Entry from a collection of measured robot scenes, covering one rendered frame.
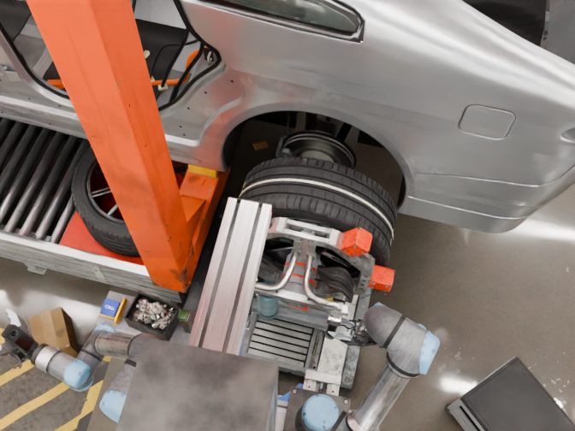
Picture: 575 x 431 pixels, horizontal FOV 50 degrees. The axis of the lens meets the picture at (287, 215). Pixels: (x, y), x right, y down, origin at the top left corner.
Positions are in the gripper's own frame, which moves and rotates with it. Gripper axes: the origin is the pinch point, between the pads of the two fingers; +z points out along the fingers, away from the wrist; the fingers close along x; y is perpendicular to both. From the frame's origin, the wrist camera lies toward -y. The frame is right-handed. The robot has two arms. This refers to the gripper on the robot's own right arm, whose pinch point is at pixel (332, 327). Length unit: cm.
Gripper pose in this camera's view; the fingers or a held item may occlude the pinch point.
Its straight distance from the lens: 241.3
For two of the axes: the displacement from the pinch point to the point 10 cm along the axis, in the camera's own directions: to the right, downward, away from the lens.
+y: 0.2, -4.7, -8.8
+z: -9.7, -2.3, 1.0
